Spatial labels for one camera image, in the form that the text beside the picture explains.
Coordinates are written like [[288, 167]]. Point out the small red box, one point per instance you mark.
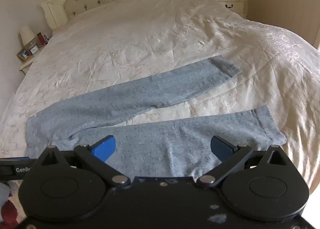
[[40, 37]]

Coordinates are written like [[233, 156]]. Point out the small white clock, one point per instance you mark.
[[34, 49]]

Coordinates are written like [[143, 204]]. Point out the cream bedspread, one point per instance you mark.
[[150, 31]]

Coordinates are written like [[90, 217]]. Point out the cream table lamp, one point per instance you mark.
[[27, 35]]

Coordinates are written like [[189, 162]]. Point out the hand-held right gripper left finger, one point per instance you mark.
[[105, 147]]

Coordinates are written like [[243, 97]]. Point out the grey-blue pants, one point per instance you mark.
[[150, 149]]

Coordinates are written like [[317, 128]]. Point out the red and white cloth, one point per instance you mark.
[[6, 209]]

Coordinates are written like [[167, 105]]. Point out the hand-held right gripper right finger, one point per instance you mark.
[[221, 147]]

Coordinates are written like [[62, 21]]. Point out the wooden headboard with metal object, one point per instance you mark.
[[232, 3]]

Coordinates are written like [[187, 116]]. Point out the cream nightstand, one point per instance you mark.
[[26, 67]]

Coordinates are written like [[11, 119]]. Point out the wooden photo frame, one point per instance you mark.
[[23, 54]]

